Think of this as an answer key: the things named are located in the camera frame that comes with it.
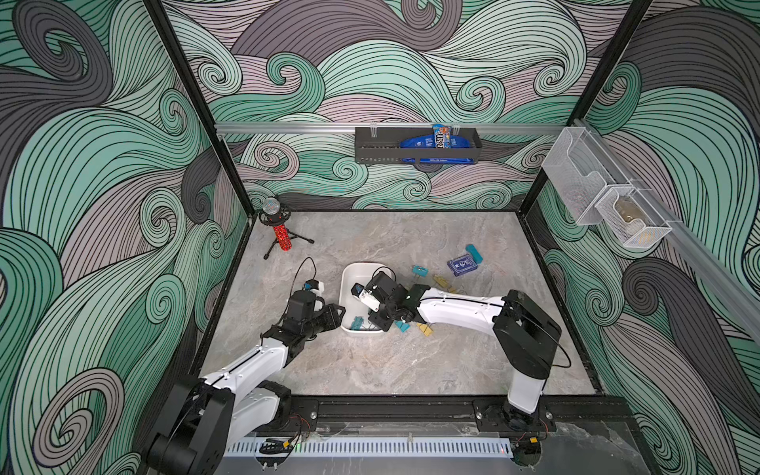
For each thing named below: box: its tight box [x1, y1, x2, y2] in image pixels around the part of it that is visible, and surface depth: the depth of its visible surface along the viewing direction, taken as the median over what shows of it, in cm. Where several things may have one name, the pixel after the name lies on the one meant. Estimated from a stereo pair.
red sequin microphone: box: [263, 196, 292, 252], surface depth 90 cm
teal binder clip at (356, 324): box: [349, 315, 365, 331], surface depth 90 cm
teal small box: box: [465, 243, 484, 265], surface depth 109 cm
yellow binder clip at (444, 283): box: [432, 274, 457, 293], surface depth 100 cm
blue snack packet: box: [432, 123, 453, 150], surface depth 92 cm
